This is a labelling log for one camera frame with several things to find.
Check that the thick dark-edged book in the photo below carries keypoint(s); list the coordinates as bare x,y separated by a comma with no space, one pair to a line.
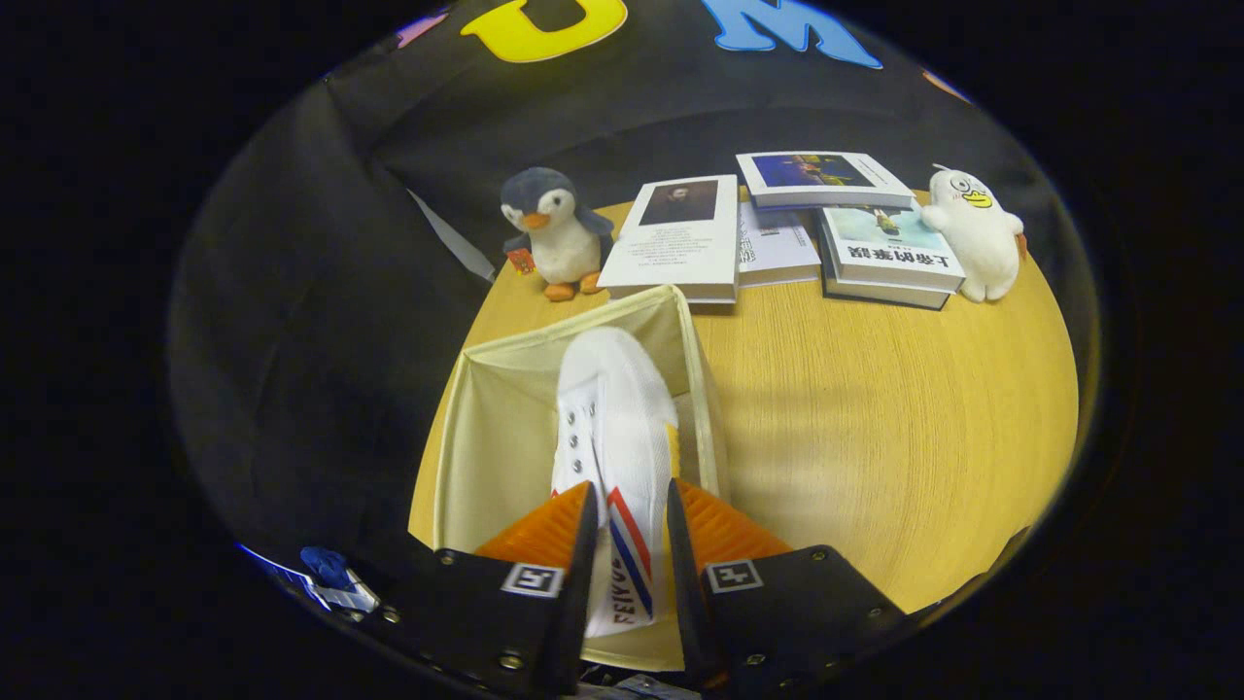
884,297

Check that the white shoe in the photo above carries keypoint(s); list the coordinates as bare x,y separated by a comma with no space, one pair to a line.
622,408

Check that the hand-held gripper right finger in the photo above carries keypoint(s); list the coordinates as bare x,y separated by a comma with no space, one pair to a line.
685,583

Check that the book with pale blue cover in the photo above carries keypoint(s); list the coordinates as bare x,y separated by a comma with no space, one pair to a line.
894,248

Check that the beige fabric storage box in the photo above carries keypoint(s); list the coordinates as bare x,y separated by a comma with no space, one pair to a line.
496,447

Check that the white duck plush toy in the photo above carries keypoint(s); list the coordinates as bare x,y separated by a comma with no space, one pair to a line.
977,243

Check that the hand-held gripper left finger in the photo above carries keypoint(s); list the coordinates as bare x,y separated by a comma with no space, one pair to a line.
573,583

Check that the white book with portrait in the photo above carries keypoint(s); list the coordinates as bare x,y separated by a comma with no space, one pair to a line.
675,248

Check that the grey penguin plush toy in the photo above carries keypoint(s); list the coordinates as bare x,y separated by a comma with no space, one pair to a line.
559,243

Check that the thin white booklet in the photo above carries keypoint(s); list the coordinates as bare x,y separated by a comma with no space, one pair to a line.
777,248

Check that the small blue object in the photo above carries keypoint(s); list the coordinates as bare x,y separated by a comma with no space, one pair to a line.
326,566

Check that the book with dark blue picture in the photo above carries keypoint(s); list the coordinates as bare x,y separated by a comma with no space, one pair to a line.
826,180

